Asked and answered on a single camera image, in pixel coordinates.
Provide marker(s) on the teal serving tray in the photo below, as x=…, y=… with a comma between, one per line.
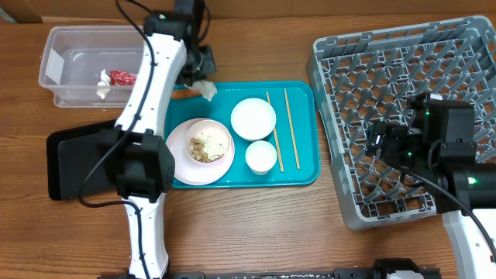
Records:
x=229, y=94

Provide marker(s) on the orange carrot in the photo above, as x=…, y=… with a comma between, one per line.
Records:
x=184, y=93

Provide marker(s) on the pink bowl with food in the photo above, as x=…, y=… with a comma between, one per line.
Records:
x=207, y=142

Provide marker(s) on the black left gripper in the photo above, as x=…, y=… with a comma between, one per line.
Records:
x=208, y=66

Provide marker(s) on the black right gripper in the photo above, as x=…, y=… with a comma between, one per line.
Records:
x=394, y=138

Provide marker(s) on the black plastic tray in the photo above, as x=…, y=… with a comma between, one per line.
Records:
x=70, y=155

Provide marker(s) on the white round bowl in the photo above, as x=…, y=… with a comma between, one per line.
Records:
x=253, y=119

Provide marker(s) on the white cup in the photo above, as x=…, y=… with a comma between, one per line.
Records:
x=261, y=156

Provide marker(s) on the wooden chopstick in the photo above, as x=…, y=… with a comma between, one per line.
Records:
x=288, y=107
x=278, y=150

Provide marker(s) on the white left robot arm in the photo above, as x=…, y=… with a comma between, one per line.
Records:
x=135, y=157

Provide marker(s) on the clear plastic waste bin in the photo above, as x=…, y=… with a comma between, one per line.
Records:
x=74, y=57

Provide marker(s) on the white tissue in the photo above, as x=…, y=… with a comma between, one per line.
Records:
x=206, y=89

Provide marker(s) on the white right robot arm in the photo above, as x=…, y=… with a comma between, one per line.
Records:
x=437, y=148

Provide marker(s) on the grey dishwasher rack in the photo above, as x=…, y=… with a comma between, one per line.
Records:
x=358, y=78

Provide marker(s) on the white round plate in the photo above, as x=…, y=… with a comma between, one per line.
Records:
x=190, y=171

